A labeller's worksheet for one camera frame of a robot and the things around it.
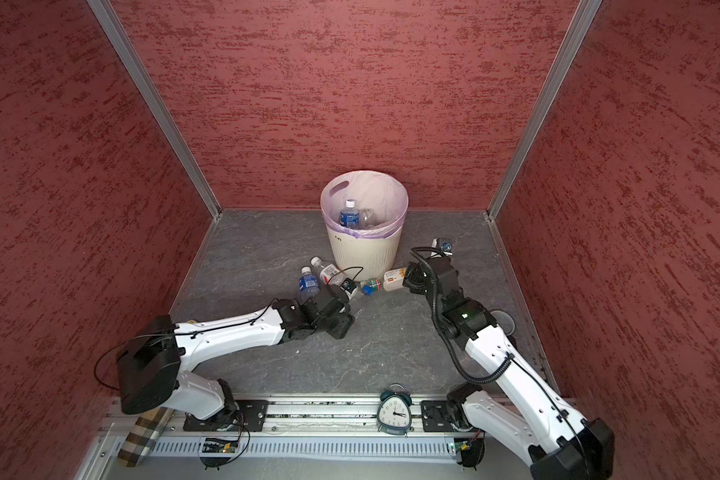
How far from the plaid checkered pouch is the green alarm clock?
21.6 inches

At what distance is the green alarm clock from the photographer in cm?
71

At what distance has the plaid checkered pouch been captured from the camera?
→ 2.22ft
